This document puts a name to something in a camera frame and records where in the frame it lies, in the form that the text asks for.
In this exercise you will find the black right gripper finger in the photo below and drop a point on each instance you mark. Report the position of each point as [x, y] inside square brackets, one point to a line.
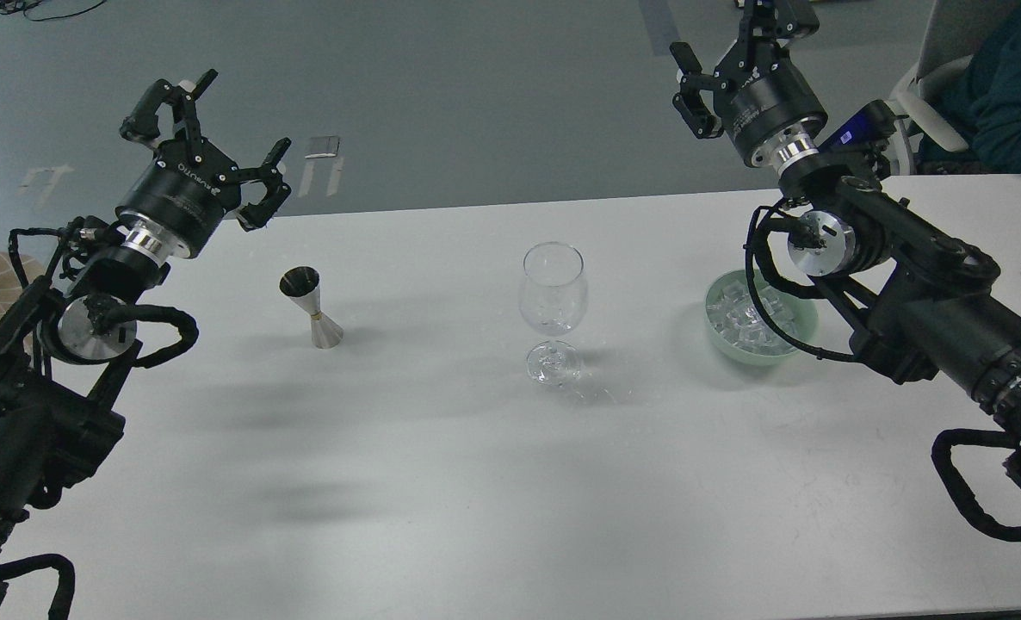
[692, 83]
[766, 29]

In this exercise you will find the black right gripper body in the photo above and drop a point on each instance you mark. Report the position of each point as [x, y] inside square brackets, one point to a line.
[757, 99]

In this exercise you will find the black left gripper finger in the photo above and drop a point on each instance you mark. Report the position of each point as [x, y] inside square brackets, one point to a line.
[257, 214]
[142, 125]

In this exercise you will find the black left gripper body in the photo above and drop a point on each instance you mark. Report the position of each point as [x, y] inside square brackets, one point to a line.
[182, 195]

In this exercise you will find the steel double jigger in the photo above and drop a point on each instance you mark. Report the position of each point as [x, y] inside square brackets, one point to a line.
[301, 285]

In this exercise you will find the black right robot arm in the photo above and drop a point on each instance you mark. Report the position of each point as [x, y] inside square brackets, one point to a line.
[918, 301]

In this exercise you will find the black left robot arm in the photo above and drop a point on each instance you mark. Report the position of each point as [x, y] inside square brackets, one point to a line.
[78, 327]

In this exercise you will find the pile of ice cubes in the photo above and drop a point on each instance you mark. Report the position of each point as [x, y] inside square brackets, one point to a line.
[739, 314]

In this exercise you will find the clear wine glass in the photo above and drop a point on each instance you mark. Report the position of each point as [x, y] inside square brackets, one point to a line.
[553, 300]

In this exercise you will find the white office chair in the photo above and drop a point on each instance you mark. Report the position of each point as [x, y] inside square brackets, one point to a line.
[955, 31]

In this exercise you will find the green bowl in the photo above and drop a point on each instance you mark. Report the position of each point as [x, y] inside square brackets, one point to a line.
[747, 340]

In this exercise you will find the person in teal sweater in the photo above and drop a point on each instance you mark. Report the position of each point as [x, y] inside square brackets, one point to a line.
[983, 105]

